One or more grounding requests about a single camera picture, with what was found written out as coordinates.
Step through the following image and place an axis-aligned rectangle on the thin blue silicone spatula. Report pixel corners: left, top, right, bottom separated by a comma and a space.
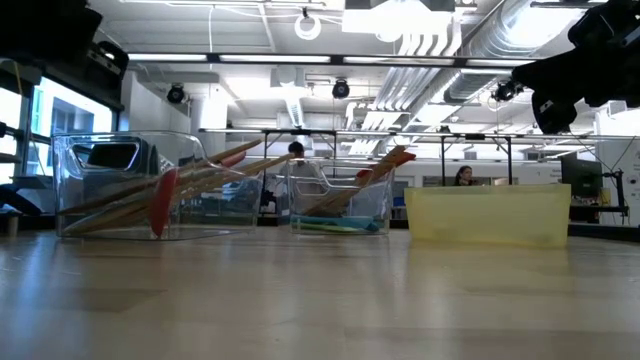
292, 214, 382, 233

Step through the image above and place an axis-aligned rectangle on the white ring light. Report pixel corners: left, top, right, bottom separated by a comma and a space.
293, 14, 323, 43

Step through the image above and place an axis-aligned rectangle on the red slotted spoon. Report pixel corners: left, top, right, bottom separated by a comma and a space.
148, 151, 248, 239

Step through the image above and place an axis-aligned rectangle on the person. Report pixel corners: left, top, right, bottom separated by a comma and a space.
279, 140, 321, 181
452, 165, 476, 187

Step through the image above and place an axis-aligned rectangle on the LED light bar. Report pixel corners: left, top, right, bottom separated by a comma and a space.
127, 52, 539, 70

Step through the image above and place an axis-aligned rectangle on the black computer monitor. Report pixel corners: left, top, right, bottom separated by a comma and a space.
559, 156, 605, 199

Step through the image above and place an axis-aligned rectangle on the clear plastic bin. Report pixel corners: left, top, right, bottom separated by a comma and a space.
51, 130, 265, 242
284, 157, 397, 237

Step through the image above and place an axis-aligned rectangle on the black background workstation frame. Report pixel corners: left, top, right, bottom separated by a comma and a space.
199, 127, 640, 187

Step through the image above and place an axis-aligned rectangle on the yellow translucent plastic bin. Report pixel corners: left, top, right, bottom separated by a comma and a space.
403, 183, 573, 250

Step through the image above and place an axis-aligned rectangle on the black ceiling camera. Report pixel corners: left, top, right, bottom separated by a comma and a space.
165, 83, 187, 105
331, 78, 352, 101
491, 79, 525, 104

